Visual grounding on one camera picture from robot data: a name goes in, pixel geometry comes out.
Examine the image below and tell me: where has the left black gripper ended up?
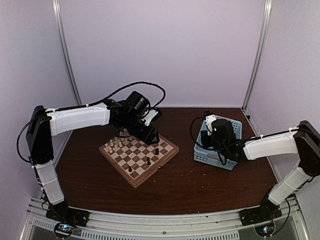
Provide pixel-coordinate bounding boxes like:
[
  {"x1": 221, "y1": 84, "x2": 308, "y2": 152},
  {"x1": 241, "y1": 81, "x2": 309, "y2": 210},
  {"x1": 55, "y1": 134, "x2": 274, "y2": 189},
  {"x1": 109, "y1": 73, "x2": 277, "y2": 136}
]
[{"x1": 119, "y1": 113, "x2": 160, "y2": 145}]

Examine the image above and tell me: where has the light blue plastic basket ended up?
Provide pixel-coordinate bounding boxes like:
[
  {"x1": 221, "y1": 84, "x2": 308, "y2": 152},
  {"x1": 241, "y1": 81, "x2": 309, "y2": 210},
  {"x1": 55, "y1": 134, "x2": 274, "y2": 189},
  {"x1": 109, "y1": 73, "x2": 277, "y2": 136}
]
[{"x1": 193, "y1": 115, "x2": 242, "y2": 171}]

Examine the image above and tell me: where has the wooden chess board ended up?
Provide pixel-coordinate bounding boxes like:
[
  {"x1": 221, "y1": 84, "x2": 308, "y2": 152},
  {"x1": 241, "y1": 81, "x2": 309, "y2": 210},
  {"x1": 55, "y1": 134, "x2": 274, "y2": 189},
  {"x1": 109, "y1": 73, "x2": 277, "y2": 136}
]
[{"x1": 99, "y1": 135, "x2": 180, "y2": 188}]

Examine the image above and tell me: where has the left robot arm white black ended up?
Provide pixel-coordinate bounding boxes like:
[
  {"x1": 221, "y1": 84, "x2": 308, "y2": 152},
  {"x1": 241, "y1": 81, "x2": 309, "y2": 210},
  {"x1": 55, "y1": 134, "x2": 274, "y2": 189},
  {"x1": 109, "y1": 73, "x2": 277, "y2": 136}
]
[{"x1": 16, "y1": 91, "x2": 163, "y2": 222}]

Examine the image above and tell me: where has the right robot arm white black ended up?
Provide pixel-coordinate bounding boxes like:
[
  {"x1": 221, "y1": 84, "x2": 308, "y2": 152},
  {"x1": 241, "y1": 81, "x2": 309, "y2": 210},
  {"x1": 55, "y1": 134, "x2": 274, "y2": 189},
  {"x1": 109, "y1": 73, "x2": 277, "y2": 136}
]
[{"x1": 200, "y1": 115, "x2": 320, "y2": 221}]

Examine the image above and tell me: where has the row of white chess pieces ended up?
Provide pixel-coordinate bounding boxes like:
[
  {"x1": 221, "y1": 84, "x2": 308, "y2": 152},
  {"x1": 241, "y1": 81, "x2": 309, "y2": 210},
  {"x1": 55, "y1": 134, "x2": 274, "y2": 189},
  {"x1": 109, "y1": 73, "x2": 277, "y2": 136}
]
[{"x1": 102, "y1": 129, "x2": 134, "y2": 154}]

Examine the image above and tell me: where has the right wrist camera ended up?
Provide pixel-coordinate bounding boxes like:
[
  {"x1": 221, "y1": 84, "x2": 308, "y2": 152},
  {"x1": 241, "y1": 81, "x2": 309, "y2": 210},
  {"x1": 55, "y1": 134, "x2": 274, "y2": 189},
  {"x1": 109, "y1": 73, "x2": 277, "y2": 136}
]
[{"x1": 203, "y1": 110, "x2": 217, "y2": 135}]

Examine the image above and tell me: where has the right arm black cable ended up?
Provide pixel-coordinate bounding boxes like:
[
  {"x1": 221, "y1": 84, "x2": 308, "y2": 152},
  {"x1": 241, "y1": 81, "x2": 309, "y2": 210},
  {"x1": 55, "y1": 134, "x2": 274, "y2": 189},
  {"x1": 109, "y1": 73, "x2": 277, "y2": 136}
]
[{"x1": 189, "y1": 116, "x2": 233, "y2": 166}]

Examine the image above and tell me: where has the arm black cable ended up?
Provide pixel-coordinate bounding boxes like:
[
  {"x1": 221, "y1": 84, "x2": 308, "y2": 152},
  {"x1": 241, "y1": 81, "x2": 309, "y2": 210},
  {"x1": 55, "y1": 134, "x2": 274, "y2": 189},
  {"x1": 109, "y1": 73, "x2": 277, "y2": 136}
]
[
  {"x1": 189, "y1": 116, "x2": 233, "y2": 166},
  {"x1": 87, "y1": 81, "x2": 167, "y2": 111}
]

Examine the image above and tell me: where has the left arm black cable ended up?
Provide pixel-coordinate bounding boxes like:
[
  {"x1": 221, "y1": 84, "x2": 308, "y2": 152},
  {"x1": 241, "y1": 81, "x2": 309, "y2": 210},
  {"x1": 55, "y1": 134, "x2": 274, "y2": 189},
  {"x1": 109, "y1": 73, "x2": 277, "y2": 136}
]
[{"x1": 87, "y1": 81, "x2": 167, "y2": 111}]

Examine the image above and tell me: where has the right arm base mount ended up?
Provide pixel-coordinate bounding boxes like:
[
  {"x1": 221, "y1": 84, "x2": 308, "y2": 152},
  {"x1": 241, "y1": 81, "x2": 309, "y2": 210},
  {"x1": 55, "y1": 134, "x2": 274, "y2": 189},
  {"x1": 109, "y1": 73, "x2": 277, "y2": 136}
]
[{"x1": 239, "y1": 206, "x2": 282, "y2": 226}]

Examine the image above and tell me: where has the front aluminium rail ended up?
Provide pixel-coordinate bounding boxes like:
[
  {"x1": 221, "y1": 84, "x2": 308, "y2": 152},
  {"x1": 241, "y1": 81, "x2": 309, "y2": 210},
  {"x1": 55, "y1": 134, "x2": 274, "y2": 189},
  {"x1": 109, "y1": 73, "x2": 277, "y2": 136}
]
[{"x1": 17, "y1": 197, "x2": 311, "y2": 240}]

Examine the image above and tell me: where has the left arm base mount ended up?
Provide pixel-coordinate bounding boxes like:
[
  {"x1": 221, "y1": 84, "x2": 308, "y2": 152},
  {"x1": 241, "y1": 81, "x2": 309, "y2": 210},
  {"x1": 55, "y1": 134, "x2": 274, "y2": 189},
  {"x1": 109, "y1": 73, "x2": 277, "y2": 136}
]
[{"x1": 45, "y1": 203, "x2": 90, "y2": 227}]

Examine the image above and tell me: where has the right aluminium frame post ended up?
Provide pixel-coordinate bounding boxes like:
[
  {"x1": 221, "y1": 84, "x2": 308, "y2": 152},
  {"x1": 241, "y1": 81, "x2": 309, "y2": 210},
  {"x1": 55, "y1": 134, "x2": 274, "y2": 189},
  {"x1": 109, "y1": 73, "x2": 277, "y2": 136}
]
[{"x1": 241, "y1": 0, "x2": 273, "y2": 113}]

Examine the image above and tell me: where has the aluminium frame post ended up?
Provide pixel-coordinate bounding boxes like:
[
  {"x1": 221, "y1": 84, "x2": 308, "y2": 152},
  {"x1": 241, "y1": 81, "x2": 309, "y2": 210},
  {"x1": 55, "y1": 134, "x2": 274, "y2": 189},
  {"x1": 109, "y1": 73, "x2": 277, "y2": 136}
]
[
  {"x1": 52, "y1": 0, "x2": 82, "y2": 106},
  {"x1": 241, "y1": 0, "x2": 273, "y2": 113}
]

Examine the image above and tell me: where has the left aluminium frame post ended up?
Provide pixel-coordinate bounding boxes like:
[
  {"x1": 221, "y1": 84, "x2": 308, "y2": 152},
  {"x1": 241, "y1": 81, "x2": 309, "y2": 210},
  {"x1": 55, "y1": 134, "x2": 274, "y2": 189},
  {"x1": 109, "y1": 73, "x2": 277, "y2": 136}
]
[{"x1": 52, "y1": 0, "x2": 82, "y2": 106}]

